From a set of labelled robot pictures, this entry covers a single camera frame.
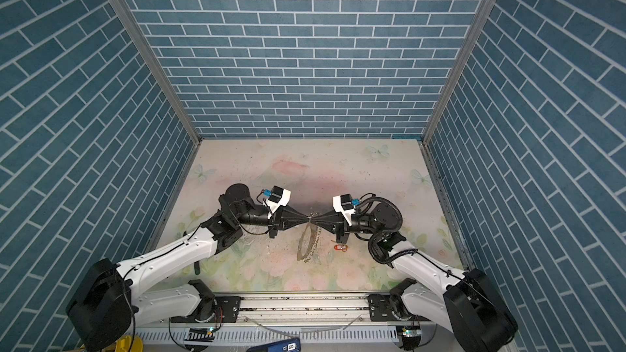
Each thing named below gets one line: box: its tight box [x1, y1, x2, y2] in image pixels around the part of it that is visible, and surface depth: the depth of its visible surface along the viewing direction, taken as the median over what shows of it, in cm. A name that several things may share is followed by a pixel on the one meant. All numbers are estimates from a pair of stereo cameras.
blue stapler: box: [246, 337, 302, 352], surface depth 67 cm
